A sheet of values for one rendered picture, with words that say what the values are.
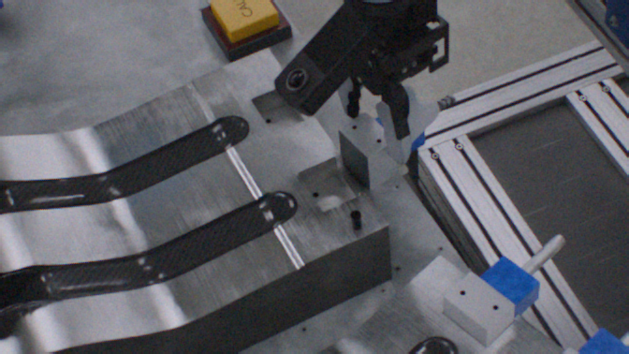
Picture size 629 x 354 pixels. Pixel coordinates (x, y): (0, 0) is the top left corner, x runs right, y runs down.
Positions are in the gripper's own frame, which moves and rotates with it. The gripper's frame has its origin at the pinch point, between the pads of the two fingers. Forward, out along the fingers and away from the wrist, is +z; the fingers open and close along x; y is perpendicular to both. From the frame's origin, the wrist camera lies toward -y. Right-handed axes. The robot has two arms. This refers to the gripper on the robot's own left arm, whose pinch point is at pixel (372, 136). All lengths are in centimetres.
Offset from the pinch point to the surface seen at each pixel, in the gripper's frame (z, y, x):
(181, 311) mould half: -3.8, -26.7, -7.7
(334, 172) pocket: -2.0, -6.5, -2.7
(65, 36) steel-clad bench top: 4.6, -16.0, 38.7
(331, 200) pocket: -1.7, -8.6, -5.1
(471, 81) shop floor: 85, 65, 58
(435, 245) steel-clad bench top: 4.6, -1.5, -11.9
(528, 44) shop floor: 85, 80, 58
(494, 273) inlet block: -2.3, -2.4, -21.2
